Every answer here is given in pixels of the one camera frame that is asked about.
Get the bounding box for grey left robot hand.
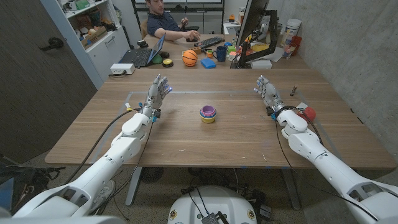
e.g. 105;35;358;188
141;73;173;119

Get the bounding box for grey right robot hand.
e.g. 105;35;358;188
253;75;289;117

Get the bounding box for red toy apple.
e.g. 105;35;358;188
297;106;317;122

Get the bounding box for yellow toy block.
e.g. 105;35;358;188
251;42;270;53

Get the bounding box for orange toy basketball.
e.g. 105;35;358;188
182;49;198;68

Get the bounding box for stacked colourful toy cups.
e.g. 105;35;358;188
199;105;218;124

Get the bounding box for white flat box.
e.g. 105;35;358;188
251;60;273;70

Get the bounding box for white sheet of paper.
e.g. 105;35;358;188
262;46;292;63

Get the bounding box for open black laptop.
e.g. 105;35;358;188
118;32;167;68

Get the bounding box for white power box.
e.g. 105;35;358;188
109;63;136;75

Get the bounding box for clear jar with toys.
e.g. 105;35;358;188
282;42;294;60

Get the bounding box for red box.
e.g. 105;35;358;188
290;35;303;57

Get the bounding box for blue rectangular box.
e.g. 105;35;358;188
200;58;217;70

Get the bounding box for dark blue mug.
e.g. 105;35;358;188
212;45;228;63

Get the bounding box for white labelled canister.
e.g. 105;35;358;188
280;18;302;47

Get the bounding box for white shelf cabinet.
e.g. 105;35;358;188
40;0;132;90

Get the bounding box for person in dark shirt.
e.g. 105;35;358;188
145;0;201;42

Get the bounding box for black computer monitor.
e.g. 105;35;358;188
234;0;271;50

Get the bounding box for black keyboard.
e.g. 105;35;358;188
193;36;225;49

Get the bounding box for cardboard box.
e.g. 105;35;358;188
80;26;108;50

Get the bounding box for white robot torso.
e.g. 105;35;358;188
167;185;258;224

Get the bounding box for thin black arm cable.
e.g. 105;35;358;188
274;119;380;222
93;121;155;222

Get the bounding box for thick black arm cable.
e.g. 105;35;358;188
63;108;141;185

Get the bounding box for black door handle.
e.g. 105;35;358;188
39;37;65;52

